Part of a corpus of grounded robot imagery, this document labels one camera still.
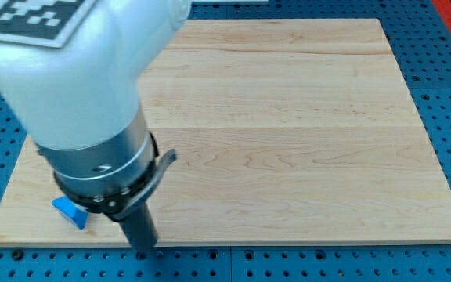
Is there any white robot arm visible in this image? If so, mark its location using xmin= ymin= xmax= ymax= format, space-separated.
xmin=0 ymin=0 xmax=191 ymax=197

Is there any light wooden board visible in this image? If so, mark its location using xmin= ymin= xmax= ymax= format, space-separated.
xmin=0 ymin=19 xmax=451 ymax=248

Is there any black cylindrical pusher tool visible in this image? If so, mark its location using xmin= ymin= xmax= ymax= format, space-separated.
xmin=119 ymin=204 xmax=158 ymax=252

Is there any black clamp with metal lever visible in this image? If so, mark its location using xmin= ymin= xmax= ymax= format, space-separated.
xmin=42 ymin=131 xmax=177 ymax=222

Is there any blue triangular block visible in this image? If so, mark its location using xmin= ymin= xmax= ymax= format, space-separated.
xmin=51 ymin=196 xmax=88 ymax=230

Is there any black and white fiducial tag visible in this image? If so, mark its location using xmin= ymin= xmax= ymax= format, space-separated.
xmin=0 ymin=0 xmax=96 ymax=49

